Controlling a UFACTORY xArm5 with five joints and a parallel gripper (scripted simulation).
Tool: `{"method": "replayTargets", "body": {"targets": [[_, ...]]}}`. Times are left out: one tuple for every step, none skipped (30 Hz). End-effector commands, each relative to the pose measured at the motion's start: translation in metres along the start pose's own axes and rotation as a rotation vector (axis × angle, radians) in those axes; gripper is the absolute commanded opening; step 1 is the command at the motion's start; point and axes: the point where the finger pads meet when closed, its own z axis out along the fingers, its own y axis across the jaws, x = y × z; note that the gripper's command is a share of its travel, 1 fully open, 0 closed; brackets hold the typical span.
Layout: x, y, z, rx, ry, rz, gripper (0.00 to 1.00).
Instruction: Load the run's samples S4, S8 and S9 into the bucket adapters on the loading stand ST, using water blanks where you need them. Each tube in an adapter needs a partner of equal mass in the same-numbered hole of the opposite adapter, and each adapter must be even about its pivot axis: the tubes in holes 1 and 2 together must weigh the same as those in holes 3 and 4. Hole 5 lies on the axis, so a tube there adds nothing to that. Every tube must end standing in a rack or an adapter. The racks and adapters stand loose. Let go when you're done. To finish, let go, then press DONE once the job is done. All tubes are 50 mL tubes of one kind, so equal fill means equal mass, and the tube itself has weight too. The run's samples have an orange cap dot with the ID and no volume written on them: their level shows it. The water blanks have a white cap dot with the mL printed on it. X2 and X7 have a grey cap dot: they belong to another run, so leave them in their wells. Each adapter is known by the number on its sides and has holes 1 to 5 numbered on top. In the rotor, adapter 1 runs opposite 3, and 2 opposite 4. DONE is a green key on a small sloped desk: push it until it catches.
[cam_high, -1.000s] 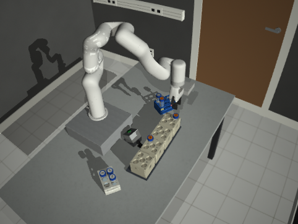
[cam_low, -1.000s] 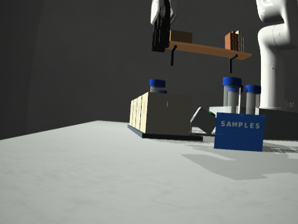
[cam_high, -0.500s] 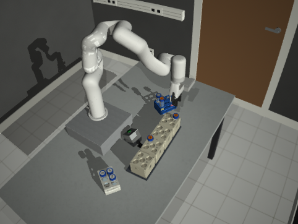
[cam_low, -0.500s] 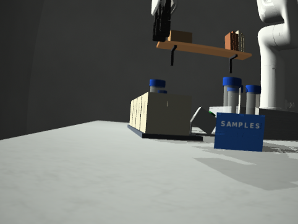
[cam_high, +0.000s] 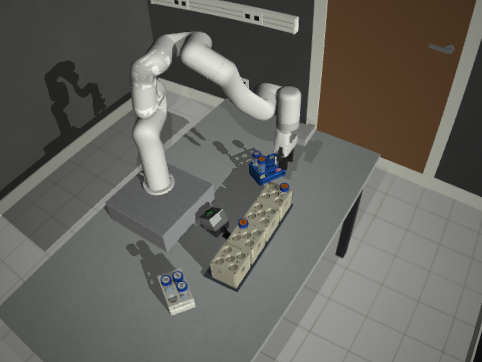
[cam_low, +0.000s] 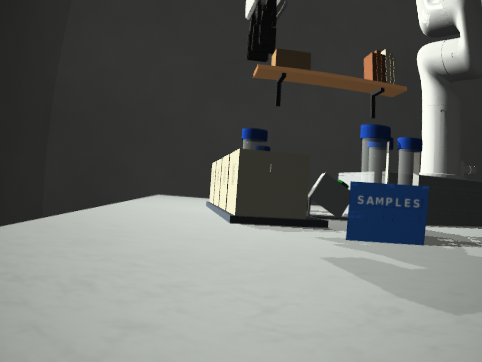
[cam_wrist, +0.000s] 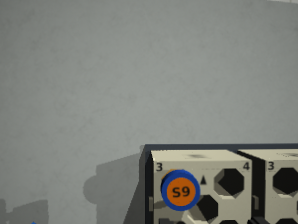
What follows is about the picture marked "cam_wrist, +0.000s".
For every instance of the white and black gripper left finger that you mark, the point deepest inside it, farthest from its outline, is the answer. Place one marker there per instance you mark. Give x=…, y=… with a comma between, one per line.
x=165, y=221

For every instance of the beige bucket adapter with holes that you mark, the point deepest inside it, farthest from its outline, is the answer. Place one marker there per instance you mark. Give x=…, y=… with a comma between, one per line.
x=225, y=202

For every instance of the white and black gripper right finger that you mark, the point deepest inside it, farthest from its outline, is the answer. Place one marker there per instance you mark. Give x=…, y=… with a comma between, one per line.
x=257, y=220

